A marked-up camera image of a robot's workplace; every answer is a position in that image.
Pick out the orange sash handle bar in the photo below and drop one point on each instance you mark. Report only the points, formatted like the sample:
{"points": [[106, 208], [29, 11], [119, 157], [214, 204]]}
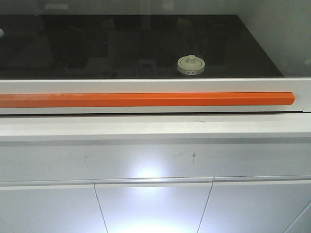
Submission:
{"points": [[46, 100]]}

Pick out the white fume hood sash frame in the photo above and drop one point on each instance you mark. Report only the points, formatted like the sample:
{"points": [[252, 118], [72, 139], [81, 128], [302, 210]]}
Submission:
{"points": [[300, 87]]}

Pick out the white base cabinet with doors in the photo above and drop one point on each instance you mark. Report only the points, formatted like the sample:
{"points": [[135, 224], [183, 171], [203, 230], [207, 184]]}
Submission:
{"points": [[156, 174]]}

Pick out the glass jar with beige lid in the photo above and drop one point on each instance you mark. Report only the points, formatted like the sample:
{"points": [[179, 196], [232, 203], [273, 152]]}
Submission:
{"points": [[190, 65]]}

